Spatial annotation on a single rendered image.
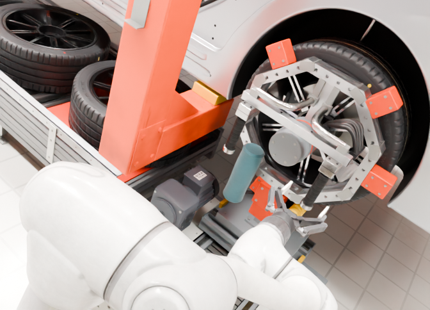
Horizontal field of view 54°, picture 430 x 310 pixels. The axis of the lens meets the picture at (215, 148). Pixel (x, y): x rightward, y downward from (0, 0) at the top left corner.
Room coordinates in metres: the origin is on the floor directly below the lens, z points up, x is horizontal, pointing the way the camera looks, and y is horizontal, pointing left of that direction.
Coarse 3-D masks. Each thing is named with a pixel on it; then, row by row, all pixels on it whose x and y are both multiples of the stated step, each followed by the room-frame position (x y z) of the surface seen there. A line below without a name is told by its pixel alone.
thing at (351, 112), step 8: (304, 88) 1.64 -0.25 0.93; (312, 88) 1.63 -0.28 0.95; (344, 96) 1.58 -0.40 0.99; (336, 104) 1.58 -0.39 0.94; (344, 104) 1.57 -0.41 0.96; (352, 104) 1.56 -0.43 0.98; (344, 112) 1.56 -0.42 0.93; (352, 112) 1.55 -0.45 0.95; (344, 136) 1.54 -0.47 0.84; (352, 144) 1.53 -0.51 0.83; (312, 152) 1.58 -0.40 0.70; (320, 152) 1.57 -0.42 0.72
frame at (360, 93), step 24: (264, 72) 1.50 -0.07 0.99; (288, 72) 1.47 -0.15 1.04; (312, 72) 1.43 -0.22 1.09; (336, 72) 1.44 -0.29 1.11; (360, 96) 1.35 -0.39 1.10; (360, 120) 1.34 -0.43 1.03; (384, 144) 1.34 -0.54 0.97; (264, 168) 1.45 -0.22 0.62; (360, 168) 1.30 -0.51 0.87; (288, 192) 1.38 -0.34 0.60; (336, 192) 1.31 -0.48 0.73
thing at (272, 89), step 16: (288, 80) 1.74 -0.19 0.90; (304, 96) 1.53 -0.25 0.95; (288, 112) 1.54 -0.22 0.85; (304, 112) 1.52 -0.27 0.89; (336, 112) 1.48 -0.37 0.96; (256, 128) 1.56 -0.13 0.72; (272, 128) 1.56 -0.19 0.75; (272, 160) 1.51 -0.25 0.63; (304, 160) 1.49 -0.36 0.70; (352, 160) 1.42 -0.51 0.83; (288, 176) 1.47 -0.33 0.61; (304, 176) 1.47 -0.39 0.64; (336, 176) 1.44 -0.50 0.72
